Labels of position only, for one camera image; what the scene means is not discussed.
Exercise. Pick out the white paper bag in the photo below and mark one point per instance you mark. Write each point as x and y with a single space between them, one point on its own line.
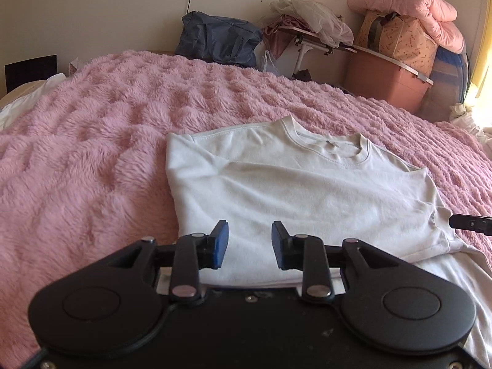
73 67

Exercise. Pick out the white crumpled bedding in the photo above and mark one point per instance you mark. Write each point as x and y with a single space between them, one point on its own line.
472 123

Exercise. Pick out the white printed t-shirt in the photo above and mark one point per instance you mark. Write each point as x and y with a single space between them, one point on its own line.
307 192

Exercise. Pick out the beige mattress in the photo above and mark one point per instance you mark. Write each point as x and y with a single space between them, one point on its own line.
19 90

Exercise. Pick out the blue striped storage bag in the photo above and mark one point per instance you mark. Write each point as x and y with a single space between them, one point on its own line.
446 80

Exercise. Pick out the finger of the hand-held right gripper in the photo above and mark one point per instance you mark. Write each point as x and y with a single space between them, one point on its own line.
471 223

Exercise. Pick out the patterned beige storage bag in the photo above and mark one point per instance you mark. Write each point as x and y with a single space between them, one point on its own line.
399 38

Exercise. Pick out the yellow curtain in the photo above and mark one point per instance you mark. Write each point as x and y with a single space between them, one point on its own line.
482 46

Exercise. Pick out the pink folded quilt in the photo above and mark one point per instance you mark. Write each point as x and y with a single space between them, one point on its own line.
407 2

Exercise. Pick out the dark clothes pile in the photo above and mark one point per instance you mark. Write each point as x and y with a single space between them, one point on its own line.
301 75

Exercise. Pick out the pink fluffy blanket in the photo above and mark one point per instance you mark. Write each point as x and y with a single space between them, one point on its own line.
96 142

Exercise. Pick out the pile of clothes on table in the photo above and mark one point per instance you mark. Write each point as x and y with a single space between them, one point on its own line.
315 17

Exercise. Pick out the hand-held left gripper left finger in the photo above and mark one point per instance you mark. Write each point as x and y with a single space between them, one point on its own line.
221 246

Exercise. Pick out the white crumpled shirt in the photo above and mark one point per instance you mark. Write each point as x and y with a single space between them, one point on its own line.
23 103

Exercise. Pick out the salmon storage box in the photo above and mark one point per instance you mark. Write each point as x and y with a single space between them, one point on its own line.
384 82

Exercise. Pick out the black wall panel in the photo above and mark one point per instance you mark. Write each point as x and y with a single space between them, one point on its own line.
30 73

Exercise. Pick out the pink clothes pile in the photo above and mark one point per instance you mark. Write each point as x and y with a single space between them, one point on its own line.
280 30

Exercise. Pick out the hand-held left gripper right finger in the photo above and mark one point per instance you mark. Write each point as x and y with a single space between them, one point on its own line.
277 246

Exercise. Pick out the white plastic bag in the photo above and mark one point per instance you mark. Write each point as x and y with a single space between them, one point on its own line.
269 63

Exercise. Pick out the white folding table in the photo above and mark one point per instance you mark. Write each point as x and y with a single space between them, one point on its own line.
319 44

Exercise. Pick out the dark blue duffel bag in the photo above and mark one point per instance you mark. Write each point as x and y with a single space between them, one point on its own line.
219 38

